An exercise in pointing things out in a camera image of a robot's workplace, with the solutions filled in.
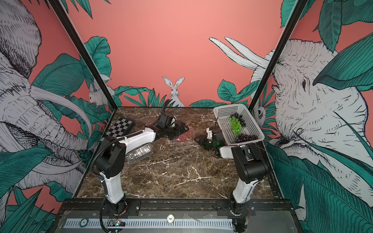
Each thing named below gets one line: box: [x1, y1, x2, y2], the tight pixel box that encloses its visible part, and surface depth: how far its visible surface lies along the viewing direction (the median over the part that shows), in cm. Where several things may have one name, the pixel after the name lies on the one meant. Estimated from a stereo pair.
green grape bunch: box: [228, 116, 242, 135], surface depth 106 cm
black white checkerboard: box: [100, 117, 136, 142], surface depth 106 cm
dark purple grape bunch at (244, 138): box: [235, 133, 259, 143], surface depth 99 cm
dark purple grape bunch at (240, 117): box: [230, 112, 247, 128], surface depth 113 cm
